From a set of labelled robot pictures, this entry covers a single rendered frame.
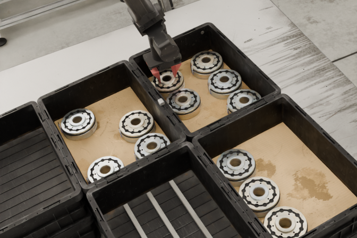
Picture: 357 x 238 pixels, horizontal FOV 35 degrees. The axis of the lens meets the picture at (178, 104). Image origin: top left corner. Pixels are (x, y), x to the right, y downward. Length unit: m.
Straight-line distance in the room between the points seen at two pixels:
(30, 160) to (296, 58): 0.96
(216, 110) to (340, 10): 1.85
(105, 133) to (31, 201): 0.29
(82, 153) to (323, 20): 2.01
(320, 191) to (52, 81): 1.08
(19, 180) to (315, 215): 0.81
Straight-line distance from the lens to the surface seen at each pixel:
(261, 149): 1.56
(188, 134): 1.48
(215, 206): 1.45
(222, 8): 2.26
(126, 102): 1.74
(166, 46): 1.53
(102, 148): 1.63
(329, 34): 3.23
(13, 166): 1.69
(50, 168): 1.64
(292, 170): 1.51
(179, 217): 1.45
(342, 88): 1.91
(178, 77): 1.74
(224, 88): 1.68
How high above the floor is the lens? 2.03
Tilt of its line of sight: 45 degrees down
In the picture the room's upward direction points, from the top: 11 degrees counter-clockwise
